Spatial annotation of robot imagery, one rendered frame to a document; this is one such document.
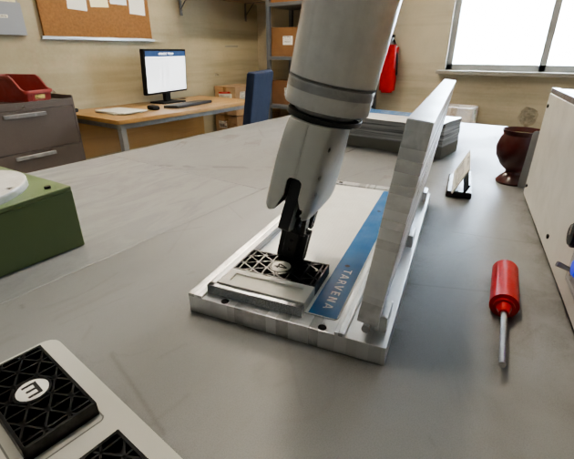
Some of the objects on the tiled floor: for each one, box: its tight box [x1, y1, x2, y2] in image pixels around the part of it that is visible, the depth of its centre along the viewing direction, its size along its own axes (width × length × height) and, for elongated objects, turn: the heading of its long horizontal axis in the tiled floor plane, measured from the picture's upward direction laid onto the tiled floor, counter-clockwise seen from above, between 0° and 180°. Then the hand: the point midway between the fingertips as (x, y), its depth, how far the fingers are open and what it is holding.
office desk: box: [76, 96, 245, 158], centre depth 333 cm, size 140×72×75 cm, turn 146°
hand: (293, 242), depth 46 cm, fingers closed, pressing on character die
